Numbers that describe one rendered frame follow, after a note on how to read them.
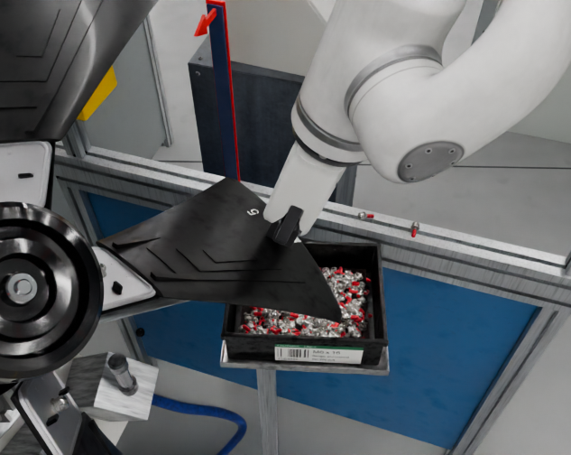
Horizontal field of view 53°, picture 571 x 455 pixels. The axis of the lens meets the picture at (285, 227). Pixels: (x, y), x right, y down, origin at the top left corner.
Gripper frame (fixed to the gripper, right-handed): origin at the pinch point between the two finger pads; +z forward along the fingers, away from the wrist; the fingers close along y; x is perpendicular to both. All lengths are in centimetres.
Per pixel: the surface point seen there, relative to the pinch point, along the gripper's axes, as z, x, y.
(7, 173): -11.4, -21.7, 15.9
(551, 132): 79, 85, -165
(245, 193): 3.8, -5.9, -5.3
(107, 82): 15.3, -33.8, -23.6
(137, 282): -4.5, -10.0, 16.1
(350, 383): 68, 30, -22
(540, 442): 83, 88, -36
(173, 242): -1.7, -9.5, 9.0
